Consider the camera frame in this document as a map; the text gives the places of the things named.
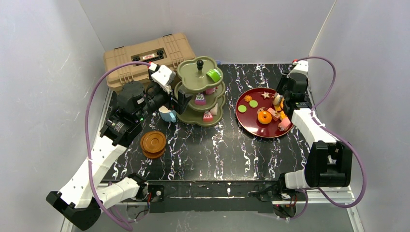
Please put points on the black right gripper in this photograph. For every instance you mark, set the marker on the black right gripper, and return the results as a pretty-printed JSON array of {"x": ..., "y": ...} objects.
[{"x": 288, "y": 100}]

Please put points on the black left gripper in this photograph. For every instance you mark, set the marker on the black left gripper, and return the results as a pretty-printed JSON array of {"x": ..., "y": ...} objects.
[{"x": 177, "y": 100}]

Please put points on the purple frosted cake slice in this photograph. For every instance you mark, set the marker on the purple frosted cake slice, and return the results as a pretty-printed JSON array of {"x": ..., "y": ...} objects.
[{"x": 200, "y": 99}]

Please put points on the green three-tier serving stand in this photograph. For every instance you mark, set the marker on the green three-tier serving stand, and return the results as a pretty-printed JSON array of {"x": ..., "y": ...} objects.
[{"x": 193, "y": 81}]

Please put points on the red layered cake square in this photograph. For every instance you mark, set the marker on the red layered cake square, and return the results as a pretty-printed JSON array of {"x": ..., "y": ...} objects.
[{"x": 210, "y": 91}]

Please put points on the pink sprinkled cake slice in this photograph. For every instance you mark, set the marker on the pink sprinkled cake slice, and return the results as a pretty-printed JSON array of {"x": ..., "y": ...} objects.
[{"x": 207, "y": 117}]

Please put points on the white sugared cake piece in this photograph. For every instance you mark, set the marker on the white sugared cake piece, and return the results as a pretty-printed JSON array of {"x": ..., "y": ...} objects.
[{"x": 214, "y": 110}]

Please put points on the pink swirl roll cake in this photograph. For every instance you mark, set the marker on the pink swirl roll cake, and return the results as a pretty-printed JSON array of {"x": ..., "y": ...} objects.
[{"x": 284, "y": 124}]

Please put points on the green cube sweet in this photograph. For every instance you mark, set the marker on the green cube sweet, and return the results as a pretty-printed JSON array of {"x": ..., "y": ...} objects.
[{"x": 214, "y": 75}]

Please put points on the orange glazed donut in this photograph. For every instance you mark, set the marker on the orange glazed donut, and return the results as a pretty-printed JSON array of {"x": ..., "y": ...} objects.
[{"x": 264, "y": 117}]

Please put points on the red round lacquer tray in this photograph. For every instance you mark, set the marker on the red round lacquer tray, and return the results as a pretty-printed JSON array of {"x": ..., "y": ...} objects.
[{"x": 249, "y": 121}]

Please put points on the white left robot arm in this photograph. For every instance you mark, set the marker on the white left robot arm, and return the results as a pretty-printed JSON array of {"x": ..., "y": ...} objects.
[{"x": 80, "y": 200}]

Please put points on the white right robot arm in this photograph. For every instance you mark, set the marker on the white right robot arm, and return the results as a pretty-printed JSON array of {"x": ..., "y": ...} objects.
[{"x": 329, "y": 161}]

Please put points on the blue mug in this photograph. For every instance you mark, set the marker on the blue mug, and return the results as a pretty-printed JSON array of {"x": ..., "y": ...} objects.
[{"x": 167, "y": 115}]

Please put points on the star shaped cookie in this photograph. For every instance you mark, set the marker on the star shaped cookie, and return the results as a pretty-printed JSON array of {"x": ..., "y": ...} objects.
[{"x": 265, "y": 95}]

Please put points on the square yellow cracker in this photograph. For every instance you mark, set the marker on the square yellow cracker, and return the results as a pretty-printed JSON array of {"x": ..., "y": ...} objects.
[{"x": 282, "y": 115}]

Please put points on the green macaron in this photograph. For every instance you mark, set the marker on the green macaron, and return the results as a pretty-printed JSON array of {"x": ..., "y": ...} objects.
[
  {"x": 253, "y": 103},
  {"x": 242, "y": 108}
]

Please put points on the orange flower cookie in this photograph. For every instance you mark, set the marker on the orange flower cookie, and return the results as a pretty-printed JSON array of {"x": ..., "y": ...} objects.
[{"x": 248, "y": 98}]

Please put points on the tan plastic toolbox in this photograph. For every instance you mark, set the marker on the tan plastic toolbox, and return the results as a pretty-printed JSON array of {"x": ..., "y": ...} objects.
[{"x": 169, "y": 50}]

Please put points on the stacked brown wooden coasters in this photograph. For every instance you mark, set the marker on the stacked brown wooden coasters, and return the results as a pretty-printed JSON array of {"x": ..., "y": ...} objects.
[{"x": 153, "y": 144}]

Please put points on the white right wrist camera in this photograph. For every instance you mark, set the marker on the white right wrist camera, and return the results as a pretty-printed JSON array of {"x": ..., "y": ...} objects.
[{"x": 299, "y": 67}]

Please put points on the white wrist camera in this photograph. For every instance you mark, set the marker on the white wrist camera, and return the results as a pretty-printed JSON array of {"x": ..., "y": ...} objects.
[
  {"x": 299, "y": 67},
  {"x": 161, "y": 75}
]

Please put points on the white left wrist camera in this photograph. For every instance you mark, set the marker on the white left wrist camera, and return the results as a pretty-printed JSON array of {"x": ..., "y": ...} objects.
[{"x": 161, "y": 75}]

